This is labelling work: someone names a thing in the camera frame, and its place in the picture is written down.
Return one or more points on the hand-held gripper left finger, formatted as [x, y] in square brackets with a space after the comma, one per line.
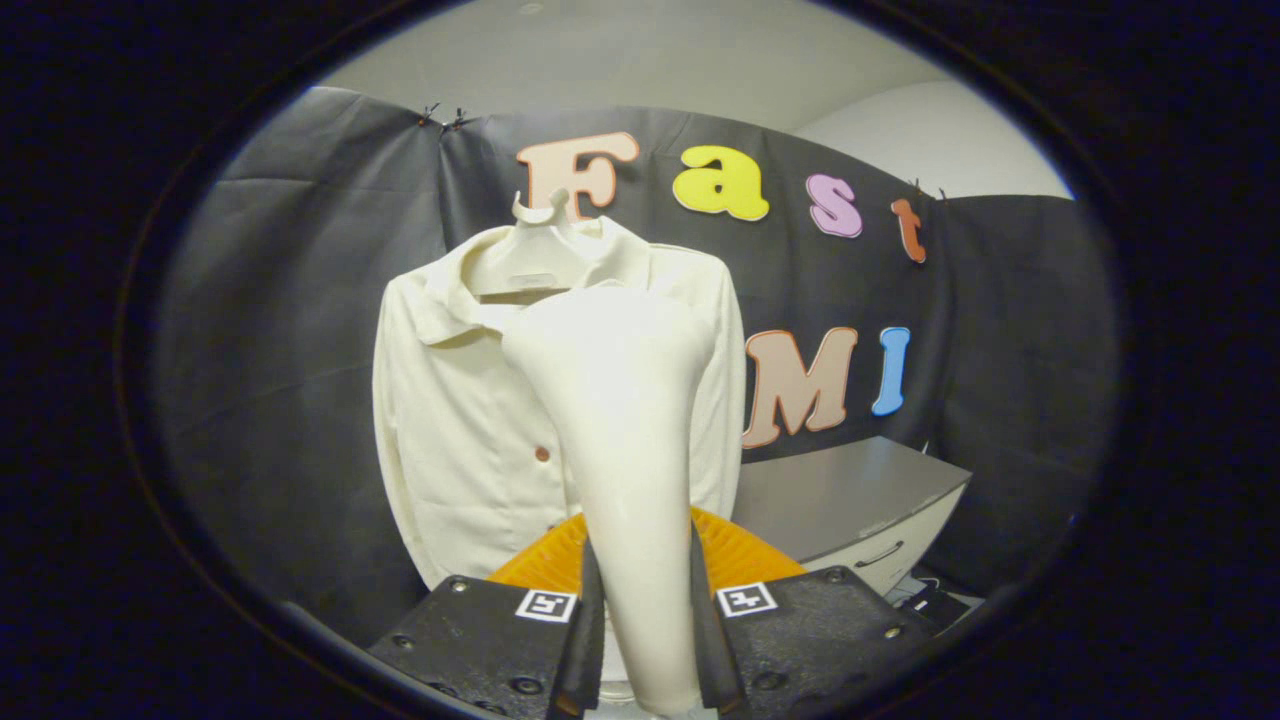
[480, 640]

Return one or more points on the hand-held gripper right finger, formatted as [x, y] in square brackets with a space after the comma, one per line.
[820, 640]

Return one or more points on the cream button-up shirt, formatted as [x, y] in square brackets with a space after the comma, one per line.
[460, 440]

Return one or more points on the white garment steamer head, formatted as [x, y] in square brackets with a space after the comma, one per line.
[620, 420]

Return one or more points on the white plastic clothes hanger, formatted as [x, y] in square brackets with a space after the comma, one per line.
[530, 255]

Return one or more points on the black equipment box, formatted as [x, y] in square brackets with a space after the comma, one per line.
[930, 605]

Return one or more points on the grey-topped cream cabinet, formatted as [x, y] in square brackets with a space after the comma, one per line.
[840, 490]

